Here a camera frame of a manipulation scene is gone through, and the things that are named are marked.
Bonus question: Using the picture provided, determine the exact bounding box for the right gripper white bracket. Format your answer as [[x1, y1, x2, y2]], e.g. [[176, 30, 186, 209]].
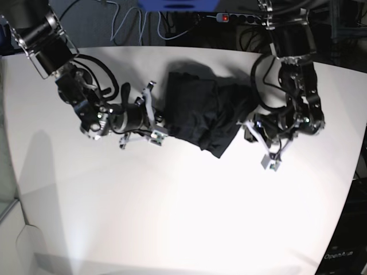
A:
[[118, 81, 169, 150]]

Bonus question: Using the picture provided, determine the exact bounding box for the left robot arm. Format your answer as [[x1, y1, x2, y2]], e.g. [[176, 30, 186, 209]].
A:
[[237, 1, 325, 171]]

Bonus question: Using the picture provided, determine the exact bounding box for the black OpenArm base unit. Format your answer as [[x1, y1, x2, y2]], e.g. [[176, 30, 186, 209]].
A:
[[316, 178, 366, 274]]

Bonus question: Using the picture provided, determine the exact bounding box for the grey cable bundle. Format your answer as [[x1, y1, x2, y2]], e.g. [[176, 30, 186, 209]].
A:
[[110, 2, 201, 46]]

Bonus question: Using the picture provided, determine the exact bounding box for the white power strip red switch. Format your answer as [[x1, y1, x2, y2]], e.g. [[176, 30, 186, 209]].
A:
[[214, 13, 262, 25]]

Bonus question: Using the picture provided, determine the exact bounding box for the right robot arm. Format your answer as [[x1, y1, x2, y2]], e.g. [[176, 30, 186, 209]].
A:
[[1, 1, 169, 149]]

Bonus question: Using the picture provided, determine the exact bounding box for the blue box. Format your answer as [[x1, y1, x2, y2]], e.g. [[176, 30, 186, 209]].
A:
[[138, 0, 220, 12]]

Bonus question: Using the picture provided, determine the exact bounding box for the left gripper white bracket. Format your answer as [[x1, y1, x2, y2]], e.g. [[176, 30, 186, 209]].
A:
[[236, 120, 293, 172]]

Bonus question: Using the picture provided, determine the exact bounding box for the black long-sleeve T-shirt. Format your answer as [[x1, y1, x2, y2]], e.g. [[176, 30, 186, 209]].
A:
[[163, 72, 257, 158]]

